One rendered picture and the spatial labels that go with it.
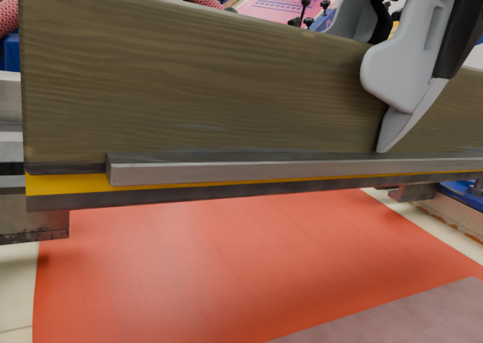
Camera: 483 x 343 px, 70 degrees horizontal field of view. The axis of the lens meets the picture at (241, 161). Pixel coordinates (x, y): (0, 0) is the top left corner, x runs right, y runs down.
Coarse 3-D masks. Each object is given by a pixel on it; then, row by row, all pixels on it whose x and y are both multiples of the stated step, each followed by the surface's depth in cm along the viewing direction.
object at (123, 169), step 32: (128, 160) 14; (160, 160) 15; (192, 160) 16; (224, 160) 16; (256, 160) 17; (288, 160) 18; (320, 160) 19; (352, 160) 20; (384, 160) 22; (416, 160) 24; (448, 160) 25; (480, 160) 28
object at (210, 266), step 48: (48, 240) 28; (96, 240) 29; (144, 240) 30; (192, 240) 31; (240, 240) 33; (48, 288) 23; (96, 288) 24; (144, 288) 25; (192, 288) 25; (240, 288) 26; (288, 288) 27; (48, 336) 20; (96, 336) 20; (144, 336) 21; (192, 336) 22; (240, 336) 22; (288, 336) 23; (336, 336) 24
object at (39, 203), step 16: (384, 176) 26; (400, 176) 27; (416, 176) 29; (432, 176) 30; (448, 176) 31; (464, 176) 32; (480, 176) 34; (96, 192) 16; (112, 192) 17; (128, 192) 17; (144, 192) 17; (160, 192) 18; (176, 192) 18; (192, 192) 19; (208, 192) 19; (224, 192) 20; (240, 192) 20; (256, 192) 21; (272, 192) 22; (288, 192) 22; (304, 192) 23; (32, 208) 15; (48, 208) 16; (64, 208) 16; (80, 208) 16; (96, 208) 17
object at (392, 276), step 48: (336, 192) 48; (288, 240) 34; (336, 240) 36; (384, 240) 38; (432, 240) 40; (336, 288) 29; (384, 288) 30; (432, 288) 31; (480, 288) 32; (384, 336) 24; (432, 336) 25; (480, 336) 26
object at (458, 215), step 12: (0, 132) 37; (12, 132) 38; (420, 204) 48; (432, 204) 46; (444, 204) 45; (456, 204) 44; (444, 216) 45; (456, 216) 44; (468, 216) 42; (480, 216) 41; (456, 228) 44; (468, 228) 43; (480, 228) 41; (480, 240) 41
